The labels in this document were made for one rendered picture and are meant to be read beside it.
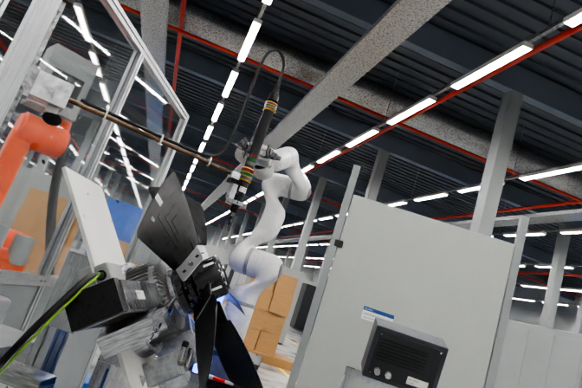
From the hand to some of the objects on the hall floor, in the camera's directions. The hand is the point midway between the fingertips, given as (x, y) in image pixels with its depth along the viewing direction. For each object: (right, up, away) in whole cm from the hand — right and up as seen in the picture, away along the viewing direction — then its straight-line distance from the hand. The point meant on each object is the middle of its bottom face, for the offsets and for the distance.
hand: (255, 145), depth 168 cm
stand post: (-83, -139, -48) cm, 169 cm away
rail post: (-81, -151, 0) cm, 172 cm away
